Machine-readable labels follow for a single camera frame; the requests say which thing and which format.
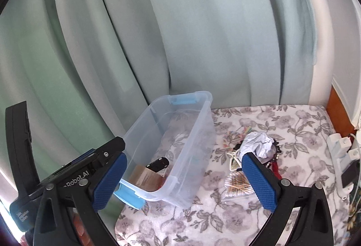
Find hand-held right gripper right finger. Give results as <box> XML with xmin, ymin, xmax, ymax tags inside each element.
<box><xmin>241</xmin><ymin>152</ymin><xmax>334</xmax><ymax>246</ymax></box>

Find white power strip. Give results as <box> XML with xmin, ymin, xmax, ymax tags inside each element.
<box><xmin>327</xmin><ymin>133</ymin><xmax>361</xmax><ymax>198</ymax></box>

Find grey floral blanket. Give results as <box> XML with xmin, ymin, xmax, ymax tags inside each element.
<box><xmin>114</xmin><ymin>103</ymin><xmax>353</xmax><ymax>246</ymax></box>

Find brown wooden bed frame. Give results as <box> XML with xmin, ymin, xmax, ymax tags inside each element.
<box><xmin>327</xmin><ymin>87</ymin><xmax>356</xmax><ymax>129</ymax></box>

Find white paper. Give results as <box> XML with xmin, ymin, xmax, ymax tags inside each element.
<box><xmin>240</xmin><ymin>132</ymin><xmax>275</xmax><ymax>159</ymax></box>

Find colourful hair ties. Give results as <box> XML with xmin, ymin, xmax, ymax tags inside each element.
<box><xmin>223</xmin><ymin>126</ymin><xmax>254</xmax><ymax>148</ymax></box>

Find clear plastic storage container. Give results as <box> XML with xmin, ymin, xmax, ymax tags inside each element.
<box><xmin>114</xmin><ymin>90</ymin><xmax>217</xmax><ymax>210</ymax></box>

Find bag of cotton swabs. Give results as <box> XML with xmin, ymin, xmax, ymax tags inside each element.
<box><xmin>224</xmin><ymin>172</ymin><xmax>256</xmax><ymax>198</ymax></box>

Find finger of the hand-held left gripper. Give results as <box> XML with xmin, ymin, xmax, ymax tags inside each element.
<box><xmin>92</xmin><ymin>137</ymin><xmax>126</xmax><ymax>164</ymax></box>

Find white headboard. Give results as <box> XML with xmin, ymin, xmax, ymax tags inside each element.
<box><xmin>288</xmin><ymin>0</ymin><xmax>361</xmax><ymax>128</ymax></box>

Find pale green curtain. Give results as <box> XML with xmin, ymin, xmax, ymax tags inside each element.
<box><xmin>0</xmin><ymin>0</ymin><xmax>319</xmax><ymax>207</ymax></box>

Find brown tape roll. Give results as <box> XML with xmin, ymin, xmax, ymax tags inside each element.
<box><xmin>128</xmin><ymin>165</ymin><xmax>167</xmax><ymax>191</ymax></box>

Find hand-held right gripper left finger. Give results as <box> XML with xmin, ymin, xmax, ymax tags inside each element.
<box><xmin>33</xmin><ymin>153</ymin><xmax>128</xmax><ymax>246</ymax></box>

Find black toy car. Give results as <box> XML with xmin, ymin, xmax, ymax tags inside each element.
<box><xmin>146</xmin><ymin>156</ymin><xmax>170</xmax><ymax>173</ymax></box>

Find white plastic clip hanger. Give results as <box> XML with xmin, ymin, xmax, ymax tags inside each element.
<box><xmin>226</xmin><ymin>150</ymin><xmax>246</xmax><ymax>172</ymax></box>

